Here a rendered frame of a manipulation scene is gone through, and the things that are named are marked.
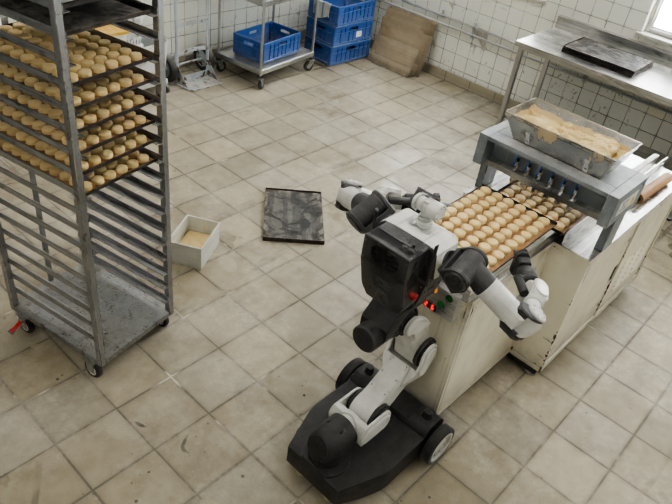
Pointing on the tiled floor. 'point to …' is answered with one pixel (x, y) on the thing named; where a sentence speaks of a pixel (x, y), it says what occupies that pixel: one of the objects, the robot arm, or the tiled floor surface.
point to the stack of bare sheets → (293, 216)
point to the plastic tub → (194, 241)
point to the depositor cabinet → (589, 273)
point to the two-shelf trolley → (262, 48)
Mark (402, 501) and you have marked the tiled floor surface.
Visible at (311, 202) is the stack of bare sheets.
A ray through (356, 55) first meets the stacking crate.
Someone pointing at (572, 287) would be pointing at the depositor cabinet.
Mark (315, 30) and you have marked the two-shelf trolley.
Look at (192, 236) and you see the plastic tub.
